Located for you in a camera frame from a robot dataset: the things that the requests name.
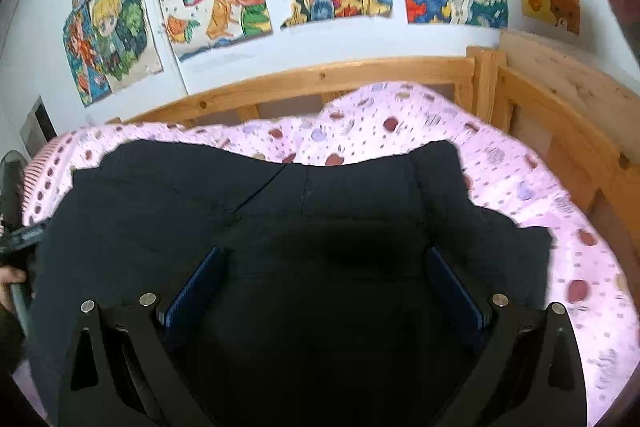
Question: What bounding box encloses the black puffer jacket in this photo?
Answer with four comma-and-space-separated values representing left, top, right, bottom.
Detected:
29, 141, 552, 426

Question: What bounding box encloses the person's left hand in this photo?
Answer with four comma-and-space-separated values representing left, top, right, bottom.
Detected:
0, 265, 26, 313

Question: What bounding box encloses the standing fan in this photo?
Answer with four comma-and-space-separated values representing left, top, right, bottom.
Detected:
0, 150, 27, 233

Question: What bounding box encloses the pink patterned bed sheet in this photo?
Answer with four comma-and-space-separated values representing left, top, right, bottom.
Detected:
23, 82, 639, 425

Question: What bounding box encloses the orange-haired girl lower drawing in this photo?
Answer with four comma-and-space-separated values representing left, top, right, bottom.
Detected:
63, 5, 112, 107

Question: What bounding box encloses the blonde boy drawing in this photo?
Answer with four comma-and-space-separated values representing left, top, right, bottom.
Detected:
89, 0, 163, 92

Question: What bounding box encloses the wooden bed frame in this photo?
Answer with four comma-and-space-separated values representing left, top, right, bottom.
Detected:
134, 30, 639, 294

